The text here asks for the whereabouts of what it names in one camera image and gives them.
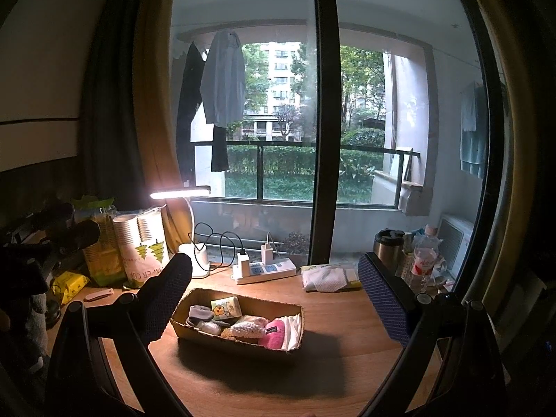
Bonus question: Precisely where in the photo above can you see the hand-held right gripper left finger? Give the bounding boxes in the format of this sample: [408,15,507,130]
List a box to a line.
[46,252,194,417]

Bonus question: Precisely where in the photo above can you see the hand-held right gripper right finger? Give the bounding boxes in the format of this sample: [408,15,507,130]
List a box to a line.
[357,252,507,417]

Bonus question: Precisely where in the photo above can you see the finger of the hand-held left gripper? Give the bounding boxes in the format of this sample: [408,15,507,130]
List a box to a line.
[9,202,75,237]
[48,220,101,253]

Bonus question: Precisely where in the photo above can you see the grey sock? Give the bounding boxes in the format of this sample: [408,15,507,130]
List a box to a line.
[186,305,214,327]

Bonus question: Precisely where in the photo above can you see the bubble wrap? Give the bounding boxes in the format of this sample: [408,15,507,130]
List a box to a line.
[221,315,270,340]

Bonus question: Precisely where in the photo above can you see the white foam sheet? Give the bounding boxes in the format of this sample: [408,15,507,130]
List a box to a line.
[281,314,302,350]

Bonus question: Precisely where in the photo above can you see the cardboard box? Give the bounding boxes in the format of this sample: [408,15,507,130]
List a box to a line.
[169,287,305,352]

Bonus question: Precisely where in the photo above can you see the pink plush toy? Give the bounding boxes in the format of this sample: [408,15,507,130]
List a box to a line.
[260,319,286,350]

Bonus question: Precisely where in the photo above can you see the green yellow packet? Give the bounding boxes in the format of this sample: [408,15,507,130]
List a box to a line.
[72,195,129,285]

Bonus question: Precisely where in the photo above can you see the steel thermos cup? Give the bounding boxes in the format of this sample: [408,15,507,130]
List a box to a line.
[373,229,406,275]

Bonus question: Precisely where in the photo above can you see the white desk lamp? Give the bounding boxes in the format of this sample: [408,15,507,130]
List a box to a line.
[150,186,212,279]

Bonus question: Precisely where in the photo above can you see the yellow tissue packet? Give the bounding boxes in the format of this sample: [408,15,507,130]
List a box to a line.
[52,270,90,305]

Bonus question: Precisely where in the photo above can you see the plastic water bottle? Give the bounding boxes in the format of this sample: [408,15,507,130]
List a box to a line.
[412,224,439,287]

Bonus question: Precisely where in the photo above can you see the paper cup pack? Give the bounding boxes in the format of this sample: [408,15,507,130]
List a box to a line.
[112,206,170,289]

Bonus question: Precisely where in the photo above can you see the clear plastic bag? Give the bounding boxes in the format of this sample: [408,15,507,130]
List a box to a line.
[402,228,457,294]

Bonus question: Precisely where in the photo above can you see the potted plant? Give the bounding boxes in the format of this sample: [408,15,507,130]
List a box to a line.
[284,232,311,257]

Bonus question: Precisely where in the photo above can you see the white power strip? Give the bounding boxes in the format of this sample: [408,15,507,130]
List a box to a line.
[230,257,297,286]

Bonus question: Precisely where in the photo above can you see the dark grey curtain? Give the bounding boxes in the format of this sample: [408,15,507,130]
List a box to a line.
[82,0,148,209]

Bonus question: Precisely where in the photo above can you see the tan curtain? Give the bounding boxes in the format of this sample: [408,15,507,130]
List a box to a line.
[134,0,192,248]

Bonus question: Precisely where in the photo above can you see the leaning wooden board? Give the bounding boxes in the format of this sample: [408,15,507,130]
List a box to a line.
[389,145,413,183]

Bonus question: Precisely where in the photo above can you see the hanging dark trousers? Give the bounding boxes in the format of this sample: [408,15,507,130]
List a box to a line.
[211,124,230,173]

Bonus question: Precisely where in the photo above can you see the hanging pale teal garment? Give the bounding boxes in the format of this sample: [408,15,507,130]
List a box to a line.
[460,82,489,179]

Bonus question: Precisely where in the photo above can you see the balcony railing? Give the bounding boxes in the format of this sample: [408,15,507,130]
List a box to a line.
[191,139,421,207]

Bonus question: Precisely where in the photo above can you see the hanging light blue shirt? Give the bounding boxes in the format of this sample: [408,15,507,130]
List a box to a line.
[200,28,247,129]

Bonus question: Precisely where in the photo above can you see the black cable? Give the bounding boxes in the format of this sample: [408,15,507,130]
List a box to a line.
[191,222,246,270]

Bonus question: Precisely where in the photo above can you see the black window frame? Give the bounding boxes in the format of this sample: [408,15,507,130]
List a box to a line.
[310,0,342,265]

